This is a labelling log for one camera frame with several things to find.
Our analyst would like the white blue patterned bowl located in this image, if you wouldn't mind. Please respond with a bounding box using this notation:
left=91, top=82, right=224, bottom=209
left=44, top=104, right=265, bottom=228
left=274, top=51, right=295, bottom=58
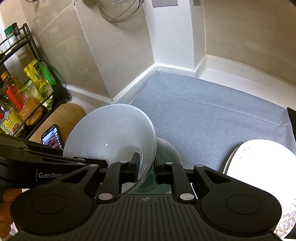
left=63, top=104, right=157, bottom=194

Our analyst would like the white floral plate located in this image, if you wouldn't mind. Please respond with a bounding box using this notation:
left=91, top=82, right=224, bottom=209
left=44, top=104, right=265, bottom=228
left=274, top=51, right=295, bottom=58
left=223, top=139, right=295, bottom=240

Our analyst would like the person's left hand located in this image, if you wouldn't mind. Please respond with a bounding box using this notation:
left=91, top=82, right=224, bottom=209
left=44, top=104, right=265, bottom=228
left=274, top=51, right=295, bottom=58
left=0, top=188, right=22, bottom=238

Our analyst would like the teal swirl glazed bowl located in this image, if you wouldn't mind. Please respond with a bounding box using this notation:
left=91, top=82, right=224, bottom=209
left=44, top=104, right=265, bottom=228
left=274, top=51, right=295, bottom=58
left=132, top=138, right=182, bottom=195

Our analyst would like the black smartphone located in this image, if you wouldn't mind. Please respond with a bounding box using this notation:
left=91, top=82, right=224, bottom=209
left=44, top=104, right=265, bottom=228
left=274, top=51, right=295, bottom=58
left=41, top=124, right=64, bottom=150

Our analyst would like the wooden cutting board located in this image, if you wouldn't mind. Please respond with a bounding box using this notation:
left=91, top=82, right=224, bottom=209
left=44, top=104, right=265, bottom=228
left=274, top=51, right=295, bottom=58
left=29, top=103, right=86, bottom=144

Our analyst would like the grey textured mat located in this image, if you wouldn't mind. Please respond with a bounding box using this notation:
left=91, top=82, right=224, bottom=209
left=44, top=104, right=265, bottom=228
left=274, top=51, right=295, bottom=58
left=132, top=72, right=295, bottom=171

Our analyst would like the yellow label sauce bottle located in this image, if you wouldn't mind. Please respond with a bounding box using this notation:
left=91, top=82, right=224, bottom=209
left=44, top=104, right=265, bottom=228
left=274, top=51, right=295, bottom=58
left=1, top=100, right=23, bottom=137

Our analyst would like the yellow green snack packet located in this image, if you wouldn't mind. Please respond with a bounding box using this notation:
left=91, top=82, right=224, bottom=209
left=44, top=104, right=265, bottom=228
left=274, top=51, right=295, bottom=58
left=23, top=59, right=58, bottom=102

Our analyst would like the black induction cooktop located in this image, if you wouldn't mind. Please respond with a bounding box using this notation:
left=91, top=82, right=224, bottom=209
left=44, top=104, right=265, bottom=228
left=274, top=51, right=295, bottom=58
left=287, top=107, right=296, bottom=126

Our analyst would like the green lid spice jar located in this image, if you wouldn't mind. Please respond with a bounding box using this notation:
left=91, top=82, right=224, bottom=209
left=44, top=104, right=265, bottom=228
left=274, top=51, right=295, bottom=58
left=4, top=22, right=21, bottom=47

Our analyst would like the black wire spice rack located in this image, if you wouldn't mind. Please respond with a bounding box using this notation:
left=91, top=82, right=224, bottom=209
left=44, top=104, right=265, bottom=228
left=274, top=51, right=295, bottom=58
left=1, top=24, right=70, bottom=140

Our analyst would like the metal wire strainer basket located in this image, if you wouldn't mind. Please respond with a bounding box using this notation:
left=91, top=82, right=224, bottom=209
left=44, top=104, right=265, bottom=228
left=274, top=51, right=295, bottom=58
left=96, top=0, right=144, bottom=21

